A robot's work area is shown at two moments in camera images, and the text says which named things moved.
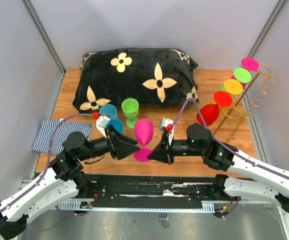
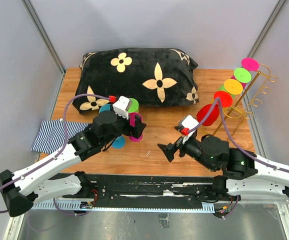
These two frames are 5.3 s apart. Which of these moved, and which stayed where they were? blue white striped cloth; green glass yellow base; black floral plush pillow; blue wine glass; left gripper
Moved: left gripper
Stayed: blue white striped cloth; black floral plush pillow; blue wine glass; green glass yellow base
